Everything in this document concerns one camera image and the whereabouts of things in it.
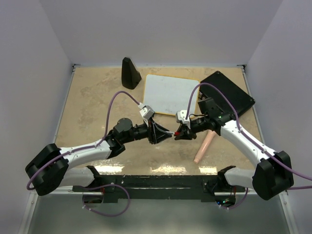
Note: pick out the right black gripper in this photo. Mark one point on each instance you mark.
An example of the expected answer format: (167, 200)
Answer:
(187, 136)

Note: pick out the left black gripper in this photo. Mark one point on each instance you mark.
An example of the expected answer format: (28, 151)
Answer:
(155, 135)

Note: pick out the whiteboard marker pen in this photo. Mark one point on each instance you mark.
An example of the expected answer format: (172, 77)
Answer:
(162, 130)

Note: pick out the yellow framed whiteboard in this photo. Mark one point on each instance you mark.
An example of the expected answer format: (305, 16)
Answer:
(167, 95)

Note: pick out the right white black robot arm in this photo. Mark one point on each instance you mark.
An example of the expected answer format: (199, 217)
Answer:
(268, 178)

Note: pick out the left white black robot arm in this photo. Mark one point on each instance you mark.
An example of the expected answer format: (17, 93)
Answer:
(54, 167)

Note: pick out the black wedge stand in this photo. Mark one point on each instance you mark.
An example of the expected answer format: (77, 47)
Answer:
(130, 76)

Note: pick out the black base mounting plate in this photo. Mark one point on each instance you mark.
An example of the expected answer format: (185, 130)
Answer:
(175, 187)

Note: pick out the black flat electronic box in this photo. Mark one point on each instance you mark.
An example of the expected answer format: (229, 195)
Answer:
(223, 96)

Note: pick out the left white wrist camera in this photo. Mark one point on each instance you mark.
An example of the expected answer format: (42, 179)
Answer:
(146, 112)

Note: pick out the pink plastic handle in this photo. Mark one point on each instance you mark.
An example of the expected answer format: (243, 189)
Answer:
(204, 146)

